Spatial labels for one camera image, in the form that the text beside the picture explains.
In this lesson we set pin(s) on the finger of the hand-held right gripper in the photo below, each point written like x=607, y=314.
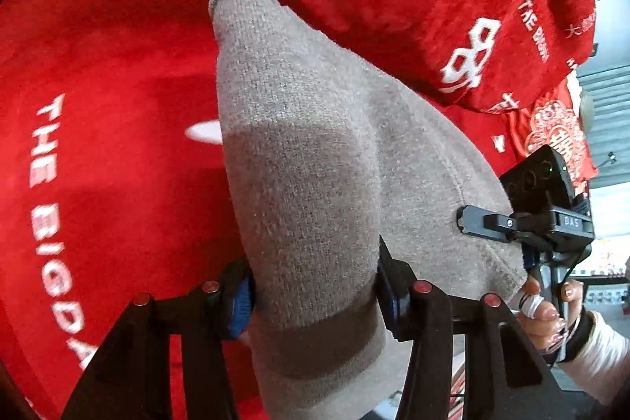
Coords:
x=487, y=223

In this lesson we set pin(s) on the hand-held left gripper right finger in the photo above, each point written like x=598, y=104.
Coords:
x=391, y=299

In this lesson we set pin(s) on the red printed blanket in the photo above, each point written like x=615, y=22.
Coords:
x=123, y=56

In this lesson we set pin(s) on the grey knitted garment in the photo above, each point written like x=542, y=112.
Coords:
x=305, y=129

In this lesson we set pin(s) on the person's right hand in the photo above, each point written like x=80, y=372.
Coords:
x=541, y=324

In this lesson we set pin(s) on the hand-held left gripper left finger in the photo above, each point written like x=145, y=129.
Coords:
x=241, y=309

